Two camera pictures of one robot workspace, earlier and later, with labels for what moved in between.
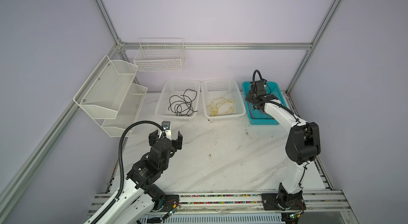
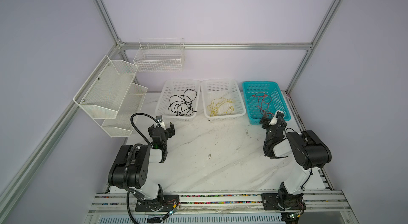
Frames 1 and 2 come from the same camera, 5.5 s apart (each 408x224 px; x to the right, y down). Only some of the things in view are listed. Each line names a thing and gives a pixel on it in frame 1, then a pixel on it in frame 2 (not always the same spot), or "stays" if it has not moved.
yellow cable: [234, 110] stays
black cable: [184, 94] stays
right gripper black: [248, 95] -> [265, 122]
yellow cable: [214, 110] stays
